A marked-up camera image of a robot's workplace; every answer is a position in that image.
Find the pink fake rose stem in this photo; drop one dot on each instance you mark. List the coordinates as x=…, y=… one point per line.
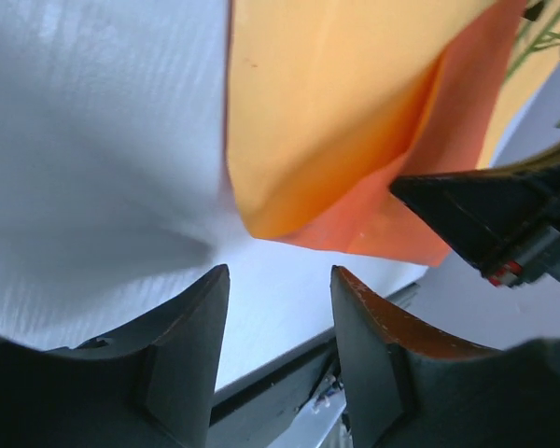
x=534, y=56

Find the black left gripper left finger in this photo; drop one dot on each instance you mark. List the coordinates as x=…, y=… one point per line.
x=148, y=383

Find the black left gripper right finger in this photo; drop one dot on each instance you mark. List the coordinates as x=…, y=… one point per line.
x=470, y=395

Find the orange wrapping paper sheet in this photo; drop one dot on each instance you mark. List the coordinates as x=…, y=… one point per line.
x=330, y=101

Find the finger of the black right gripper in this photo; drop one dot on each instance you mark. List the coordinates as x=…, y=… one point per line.
x=504, y=223

